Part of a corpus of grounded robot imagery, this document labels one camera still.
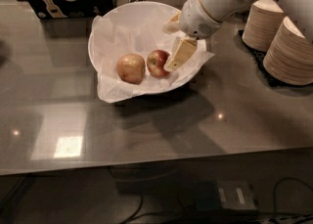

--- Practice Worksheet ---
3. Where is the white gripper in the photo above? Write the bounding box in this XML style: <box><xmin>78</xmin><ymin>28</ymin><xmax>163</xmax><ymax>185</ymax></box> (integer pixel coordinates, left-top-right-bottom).
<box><xmin>162</xmin><ymin>0</ymin><xmax>221</xmax><ymax>71</ymax></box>

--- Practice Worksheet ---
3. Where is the red apple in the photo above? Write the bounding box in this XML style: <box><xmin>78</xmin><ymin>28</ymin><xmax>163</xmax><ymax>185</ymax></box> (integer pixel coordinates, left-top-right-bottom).
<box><xmin>146</xmin><ymin>50</ymin><xmax>169</xmax><ymax>78</ymax></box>

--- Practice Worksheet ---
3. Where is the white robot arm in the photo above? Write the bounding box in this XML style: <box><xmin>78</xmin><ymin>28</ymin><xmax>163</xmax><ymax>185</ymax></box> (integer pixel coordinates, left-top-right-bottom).
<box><xmin>163</xmin><ymin>0</ymin><xmax>313</xmax><ymax>70</ymax></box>

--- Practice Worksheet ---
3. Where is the white bowl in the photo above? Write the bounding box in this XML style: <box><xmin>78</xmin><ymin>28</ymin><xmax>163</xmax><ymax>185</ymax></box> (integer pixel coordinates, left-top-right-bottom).
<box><xmin>87</xmin><ymin>1</ymin><xmax>207</xmax><ymax>96</ymax></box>

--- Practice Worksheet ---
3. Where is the yellow-red apple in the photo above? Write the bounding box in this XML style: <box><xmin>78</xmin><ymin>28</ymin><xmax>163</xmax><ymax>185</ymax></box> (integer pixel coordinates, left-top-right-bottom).
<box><xmin>116</xmin><ymin>54</ymin><xmax>146</xmax><ymax>84</ymax></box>

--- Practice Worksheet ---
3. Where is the white paper liner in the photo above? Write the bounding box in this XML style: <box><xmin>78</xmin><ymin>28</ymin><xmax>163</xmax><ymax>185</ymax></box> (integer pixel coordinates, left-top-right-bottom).
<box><xmin>90</xmin><ymin>6</ymin><xmax>215</xmax><ymax>104</ymax></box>

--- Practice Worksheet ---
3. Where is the black mat under plates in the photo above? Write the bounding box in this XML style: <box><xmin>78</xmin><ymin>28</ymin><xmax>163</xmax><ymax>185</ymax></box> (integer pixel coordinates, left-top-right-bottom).
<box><xmin>244</xmin><ymin>43</ymin><xmax>313</xmax><ymax>87</ymax></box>

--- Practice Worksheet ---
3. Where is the rear stack of paper plates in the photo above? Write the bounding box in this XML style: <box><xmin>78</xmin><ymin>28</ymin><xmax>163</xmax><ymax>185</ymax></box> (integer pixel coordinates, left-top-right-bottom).
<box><xmin>242</xmin><ymin>0</ymin><xmax>285</xmax><ymax>52</ymax></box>

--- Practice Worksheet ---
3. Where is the stack of paper plates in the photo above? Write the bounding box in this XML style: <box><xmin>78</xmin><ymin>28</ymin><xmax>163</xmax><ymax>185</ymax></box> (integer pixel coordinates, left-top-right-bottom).
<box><xmin>263</xmin><ymin>17</ymin><xmax>313</xmax><ymax>86</ymax></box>
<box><xmin>242</xmin><ymin>0</ymin><xmax>285</xmax><ymax>52</ymax></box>

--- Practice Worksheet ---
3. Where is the front stack of paper plates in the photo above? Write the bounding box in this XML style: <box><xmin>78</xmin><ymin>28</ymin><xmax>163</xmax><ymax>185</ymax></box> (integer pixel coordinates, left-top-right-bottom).
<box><xmin>263</xmin><ymin>17</ymin><xmax>313</xmax><ymax>86</ymax></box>

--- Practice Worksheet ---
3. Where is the black box under table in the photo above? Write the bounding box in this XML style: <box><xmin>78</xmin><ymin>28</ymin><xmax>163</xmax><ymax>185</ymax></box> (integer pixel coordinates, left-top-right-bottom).
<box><xmin>193</xmin><ymin>180</ymin><xmax>259</xmax><ymax>213</ymax></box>

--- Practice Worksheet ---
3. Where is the black cable on floor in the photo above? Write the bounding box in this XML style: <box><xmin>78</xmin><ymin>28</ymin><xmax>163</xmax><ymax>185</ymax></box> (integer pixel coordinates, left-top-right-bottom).
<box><xmin>272</xmin><ymin>177</ymin><xmax>313</xmax><ymax>216</ymax></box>

